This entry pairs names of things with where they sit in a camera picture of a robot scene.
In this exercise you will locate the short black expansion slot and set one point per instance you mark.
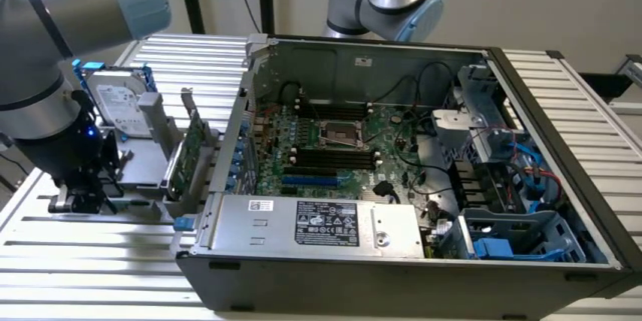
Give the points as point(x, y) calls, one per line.
point(291, 189)

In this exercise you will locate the blue expansion slot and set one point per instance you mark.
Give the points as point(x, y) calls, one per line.
point(310, 180)

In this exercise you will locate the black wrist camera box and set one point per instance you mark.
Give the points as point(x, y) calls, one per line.
point(83, 105)

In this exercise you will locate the green graphics card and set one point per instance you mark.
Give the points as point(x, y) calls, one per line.
point(190, 148)

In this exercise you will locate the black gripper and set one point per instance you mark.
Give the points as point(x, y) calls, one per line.
point(70, 163)

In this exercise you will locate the grey disk bay blue latch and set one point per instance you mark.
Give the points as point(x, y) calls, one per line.
point(506, 231)

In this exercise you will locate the blue power supply latch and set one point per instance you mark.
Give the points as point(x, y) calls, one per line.
point(183, 223)

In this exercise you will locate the silver power supply unit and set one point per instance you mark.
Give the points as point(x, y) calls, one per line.
point(281, 227)

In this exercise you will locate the black RAM slot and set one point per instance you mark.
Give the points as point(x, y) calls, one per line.
point(334, 109)
point(334, 157)
point(334, 162)
point(334, 152)
point(334, 105)
point(334, 113)

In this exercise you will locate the metal CPU socket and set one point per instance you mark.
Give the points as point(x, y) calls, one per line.
point(341, 134)

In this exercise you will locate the grey parts rack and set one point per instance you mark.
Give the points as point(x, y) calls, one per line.
point(143, 170)

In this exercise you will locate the round coin battery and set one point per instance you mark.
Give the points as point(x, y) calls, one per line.
point(397, 119)

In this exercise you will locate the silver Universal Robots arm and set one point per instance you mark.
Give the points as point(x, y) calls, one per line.
point(61, 16)

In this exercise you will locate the grey fan shroud bracket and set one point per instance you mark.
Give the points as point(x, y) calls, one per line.
point(454, 120)

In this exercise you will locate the green RAM stick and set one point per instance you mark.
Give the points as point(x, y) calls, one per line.
point(137, 203)

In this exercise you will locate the green motherboard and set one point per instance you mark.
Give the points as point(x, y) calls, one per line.
point(386, 148)

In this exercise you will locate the black open PC case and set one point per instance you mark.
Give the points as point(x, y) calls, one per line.
point(352, 283)

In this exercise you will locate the tall grey disk bay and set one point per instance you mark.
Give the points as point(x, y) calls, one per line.
point(481, 88)

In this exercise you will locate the aluminium profile rail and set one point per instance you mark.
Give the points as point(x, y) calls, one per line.
point(629, 73)

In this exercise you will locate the silver hard disk blue bracket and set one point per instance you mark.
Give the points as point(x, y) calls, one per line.
point(118, 99)

